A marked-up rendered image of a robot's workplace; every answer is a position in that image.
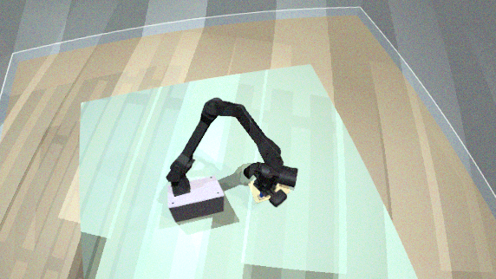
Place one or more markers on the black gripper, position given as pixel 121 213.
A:
pixel 266 189

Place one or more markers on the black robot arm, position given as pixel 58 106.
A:
pixel 270 152

